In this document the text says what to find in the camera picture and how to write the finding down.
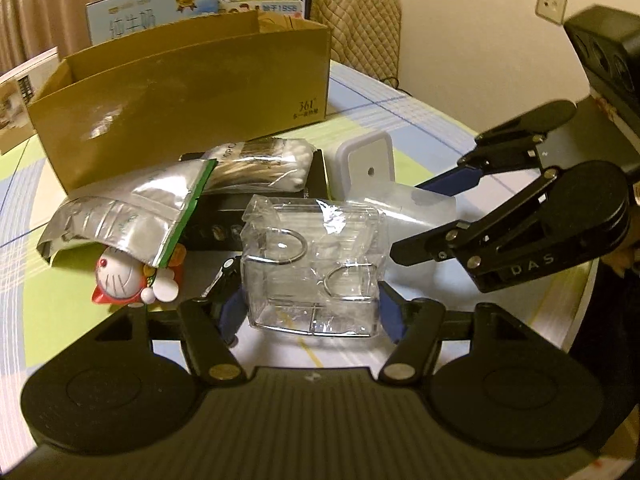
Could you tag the white appliance box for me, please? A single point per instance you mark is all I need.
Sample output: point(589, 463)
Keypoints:
point(18, 87)

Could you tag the clear plastic hook package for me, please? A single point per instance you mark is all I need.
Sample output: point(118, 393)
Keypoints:
point(311, 267)

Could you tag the brown cardboard box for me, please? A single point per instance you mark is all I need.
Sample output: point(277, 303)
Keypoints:
point(152, 96)

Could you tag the single wall socket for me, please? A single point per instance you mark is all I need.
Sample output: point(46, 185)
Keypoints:
point(551, 10)

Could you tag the red Doraemon figurine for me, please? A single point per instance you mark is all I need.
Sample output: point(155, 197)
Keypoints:
point(123, 280)

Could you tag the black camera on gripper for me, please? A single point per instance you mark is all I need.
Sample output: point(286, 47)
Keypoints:
point(606, 41)

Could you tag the beige quilted chair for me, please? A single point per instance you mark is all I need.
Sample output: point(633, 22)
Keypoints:
point(365, 35)

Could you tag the black shaver box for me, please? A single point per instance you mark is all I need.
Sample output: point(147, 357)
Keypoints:
point(216, 222)

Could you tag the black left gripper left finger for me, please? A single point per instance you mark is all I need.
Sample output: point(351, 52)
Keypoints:
point(209, 324)

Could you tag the person's right hand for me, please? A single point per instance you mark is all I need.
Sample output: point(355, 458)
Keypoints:
point(626, 256)

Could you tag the white square plastic container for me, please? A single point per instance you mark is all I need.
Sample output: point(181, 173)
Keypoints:
point(361, 162)

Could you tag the light blue milk carton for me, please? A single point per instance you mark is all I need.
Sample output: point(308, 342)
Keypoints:
point(114, 19)

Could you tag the cotton swab bag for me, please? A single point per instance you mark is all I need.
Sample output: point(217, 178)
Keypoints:
point(260, 166)

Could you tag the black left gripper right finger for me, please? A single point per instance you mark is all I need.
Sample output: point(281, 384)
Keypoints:
point(413, 325)

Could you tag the silver foil pouch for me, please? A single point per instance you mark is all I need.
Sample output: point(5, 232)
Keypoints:
point(142, 213)

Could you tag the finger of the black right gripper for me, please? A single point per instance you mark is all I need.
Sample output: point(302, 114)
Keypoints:
point(438, 244)
point(511, 146)

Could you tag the plaid bed sheet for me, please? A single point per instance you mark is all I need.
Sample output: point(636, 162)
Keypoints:
point(46, 306)

